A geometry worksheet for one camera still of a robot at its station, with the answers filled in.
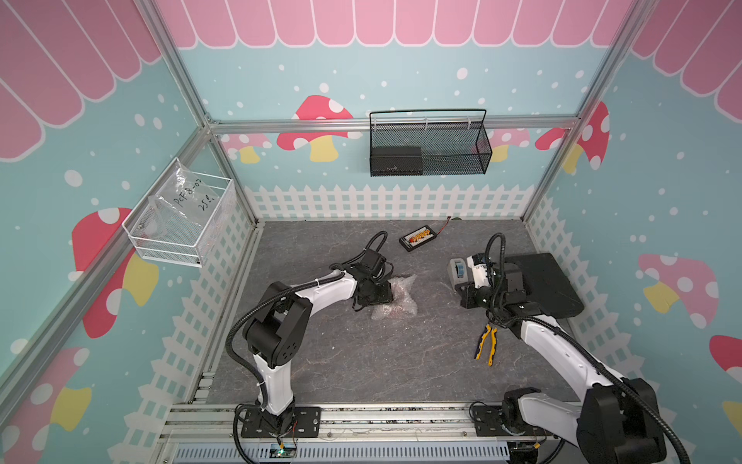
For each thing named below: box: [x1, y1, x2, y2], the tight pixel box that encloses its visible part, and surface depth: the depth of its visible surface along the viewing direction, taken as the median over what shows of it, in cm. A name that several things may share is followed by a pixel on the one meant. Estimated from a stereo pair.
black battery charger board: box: [399, 224, 438, 253], surface depth 115 cm
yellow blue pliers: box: [474, 323, 498, 367], surface depth 88 cm
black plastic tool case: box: [505, 252, 585, 319], surface depth 95 cm
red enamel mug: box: [388, 305, 406, 319], surface depth 88 cm
